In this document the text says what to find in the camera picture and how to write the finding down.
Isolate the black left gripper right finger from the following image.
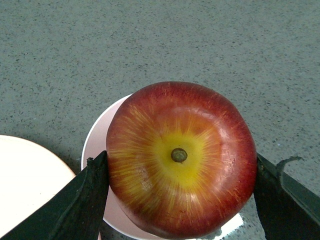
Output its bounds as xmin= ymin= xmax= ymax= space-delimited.
xmin=253 ymin=154 xmax=320 ymax=240

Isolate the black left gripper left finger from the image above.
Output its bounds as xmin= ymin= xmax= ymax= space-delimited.
xmin=2 ymin=150 xmax=109 ymax=240

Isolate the red yellow apple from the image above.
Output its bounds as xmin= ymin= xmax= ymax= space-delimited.
xmin=106 ymin=81 xmax=257 ymax=239

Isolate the pink round plate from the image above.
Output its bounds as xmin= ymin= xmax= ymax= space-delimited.
xmin=0 ymin=135 xmax=76 ymax=237

